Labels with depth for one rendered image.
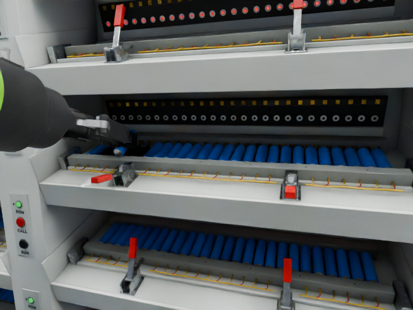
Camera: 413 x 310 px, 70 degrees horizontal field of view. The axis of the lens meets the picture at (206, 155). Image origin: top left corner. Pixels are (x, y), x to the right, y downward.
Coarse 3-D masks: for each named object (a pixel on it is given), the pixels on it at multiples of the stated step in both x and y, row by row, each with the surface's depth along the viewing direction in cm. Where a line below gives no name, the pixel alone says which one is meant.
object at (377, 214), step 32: (160, 128) 62; (192, 128) 60; (224, 128) 58; (256, 128) 57; (288, 128) 55; (320, 128) 53; (352, 128) 52; (32, 160) 50; (64, 160) 55; (64, 192) 51; (96, 192) 49; (128, 192) 47; (160, 192) 45; (192, 192) 45; (224, 192) 44; (256, 192) 43; (320, 192) 42; (352, 192) 41; (384, 192) 40; (256, 224) 43; (288, 224) 41; (320, 224) 40; (352, 224) 39; (384, 224) 37
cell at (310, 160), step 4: (308, 148) 51; (312, 148) 50; (308, 152) 49; (312, 152) 49; (316, 152) 50; (308, 156) 48; (312, 156) 47; (316, 156) 48; (308, 160) 47; (312, 160) 46; (316, 160) 47; (316, 164) 45
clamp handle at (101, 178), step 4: (120, 168) 48; (116, 172) 48; (120, 172) 48; (96, 176) 43; (100, 176) 43; (104, 176) 43; (108, 176) 44; (112, 176) 45; (116, 176) 46; (92, 180) 42; (96, 180) 42; (100, 180) 42; (104, 180) 43
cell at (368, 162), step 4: (364, 148) 48; (360, 152) 48; (364, 152) 47; (368, 152) 47; (360, 156) 47; (364, 156) 46; (368, 156) 46; (360, 160) 47; (364, 160) 45; (368, 160) 45; (372, 160) 45; (364, 164) 44; (368, 164) 44; (372, 164) 43
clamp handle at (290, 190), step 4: (288, 176) 40; (292, 176) 40; (288, 180) 41; (292, 180) 40; (288, 184) 40; (292, 184) 40; (288, 188) 36; (292, 188) 36; (288, 192) 34; (292, 192) 34; (288, 196) 34; (292, 196) 34
